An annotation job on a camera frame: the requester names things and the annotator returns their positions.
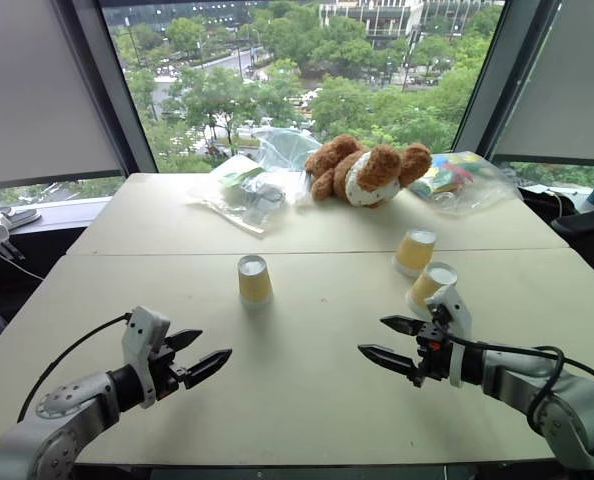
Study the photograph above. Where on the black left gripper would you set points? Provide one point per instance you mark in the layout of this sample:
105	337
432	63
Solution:
164	372

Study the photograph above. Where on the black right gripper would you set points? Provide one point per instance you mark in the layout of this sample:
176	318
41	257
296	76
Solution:
434	357

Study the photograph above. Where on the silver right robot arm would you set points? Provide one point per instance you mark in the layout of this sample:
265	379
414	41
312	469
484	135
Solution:
552	400

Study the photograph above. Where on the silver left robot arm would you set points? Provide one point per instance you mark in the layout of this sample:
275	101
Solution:
52	430

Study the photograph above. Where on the yellow paper cup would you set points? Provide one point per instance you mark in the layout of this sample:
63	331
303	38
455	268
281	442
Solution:
427	285
253	280
415	252

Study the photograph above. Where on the clear plastic bag with items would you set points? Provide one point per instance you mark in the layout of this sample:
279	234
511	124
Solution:
242	192

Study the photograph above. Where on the clear bag with colourful items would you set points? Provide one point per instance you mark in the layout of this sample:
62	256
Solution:
452	180

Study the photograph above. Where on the brown teddy bear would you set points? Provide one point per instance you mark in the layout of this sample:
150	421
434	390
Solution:
367	170

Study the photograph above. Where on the large clear plastic bag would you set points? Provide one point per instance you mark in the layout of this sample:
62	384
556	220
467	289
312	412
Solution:
287	147

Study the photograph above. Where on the black bag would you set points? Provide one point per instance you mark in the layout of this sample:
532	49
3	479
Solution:
584	225

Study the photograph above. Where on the white device on sill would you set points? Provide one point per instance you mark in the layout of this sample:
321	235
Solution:
2	222

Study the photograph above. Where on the grey roller blind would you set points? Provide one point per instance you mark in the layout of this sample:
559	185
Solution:
562	80
32	90

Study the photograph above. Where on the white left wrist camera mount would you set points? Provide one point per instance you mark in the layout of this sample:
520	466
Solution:
142	340

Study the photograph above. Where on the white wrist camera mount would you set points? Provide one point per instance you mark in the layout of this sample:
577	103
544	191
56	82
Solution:
142	340
452	312

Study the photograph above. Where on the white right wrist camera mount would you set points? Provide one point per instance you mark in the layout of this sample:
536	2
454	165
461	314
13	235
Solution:
452	312

